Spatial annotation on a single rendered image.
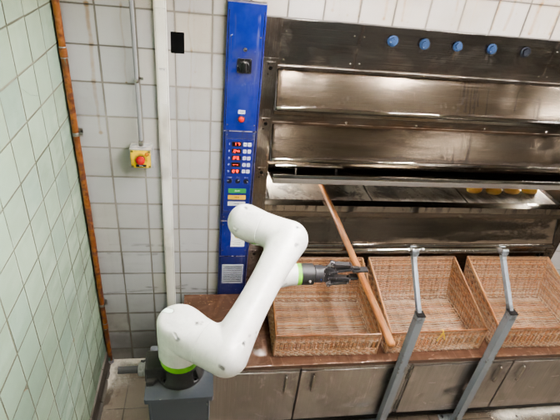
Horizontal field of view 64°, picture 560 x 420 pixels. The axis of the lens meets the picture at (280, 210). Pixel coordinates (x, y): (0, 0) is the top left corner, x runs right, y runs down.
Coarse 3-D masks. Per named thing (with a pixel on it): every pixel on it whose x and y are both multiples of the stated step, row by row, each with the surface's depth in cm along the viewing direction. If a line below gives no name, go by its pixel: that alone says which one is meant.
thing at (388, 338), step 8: (320, 184) 256; (328, 200) 242; (328, 208) 238; (336, 216) 229; (336, 224) 225; (344, 232) 217; (344, 240) 213; (352, 248) 209; (352, 256) 203; (352, 264) 200; (360, 272) 194; (360, 280) 191; (368, 288) 185; (368, 296) 182; (376, 304) 178; (376, 312) 175; (384, 320) 172; (384, 328) 168; (384, 336) 166; (392, 344) 162
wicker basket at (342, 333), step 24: (360, 264) 262; (288, 288) 261; (336, 288) 265; (360, 288) 262; (288, 312) 254; (312, 312) 257; (336, 312) 258; (360, 312) 260; (288, 336) 222; (312, 336) 224; (336, 336) 226; (360, 336) 228
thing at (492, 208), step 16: (272, 208) 239; (288, 208) 240; (304, 208) 242; (320, 208) 243; (336, 208) 244; (352, 208) 246; (368, 208) 247; (384, 208) 248; (400, 208) 250; (416, 208) 251; (432, 208) 253; (448, 208) 254; (464, 208) 256; (480, 208) 257; (496, 208) 259; (512, 208) 260; (528, 208) 262; (544, 208) 264
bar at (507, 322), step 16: (416, 256) 219; (416, 272) 217; (416, 288) 215; (416, 304) 215; (416, 320) 212; (512, 320) 221; (416, 336) 218; (496, 336) 229; (400, 352) 229; (496, 352) 234; (400, 368) 231; (480, 368) 242; (480, 384) 248; (384, 400) 248; (464, 400) 256; (384, 416) 253; (448, 416) 275
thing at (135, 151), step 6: (132, 144) 207; (138, 144) 207; (144, 144) 208; (150, 144) 209; (132, 150) 203; (138, 150) 204; (144, 150) 204; (150, 150) 205; (132, 156) 205; (138, 156) 205; (144, 156) 206; (150, 156) 206; (132, 162) 207; (144, 162) 207; (150, 162) 208
